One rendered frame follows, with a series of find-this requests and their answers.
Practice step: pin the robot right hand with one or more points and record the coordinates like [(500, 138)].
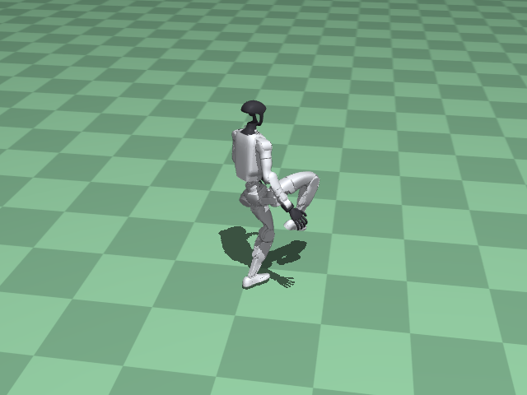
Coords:
[(295, 215)]

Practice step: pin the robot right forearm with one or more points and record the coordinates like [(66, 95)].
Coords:
[(277, 191)]

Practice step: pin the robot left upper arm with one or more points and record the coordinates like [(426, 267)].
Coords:
[(233, 147)]

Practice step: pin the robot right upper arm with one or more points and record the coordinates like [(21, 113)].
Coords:
[(264, 148)]

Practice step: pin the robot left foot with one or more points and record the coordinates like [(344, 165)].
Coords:
[(247, 281)]

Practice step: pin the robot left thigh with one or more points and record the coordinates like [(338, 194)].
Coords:
[(264, 215)]

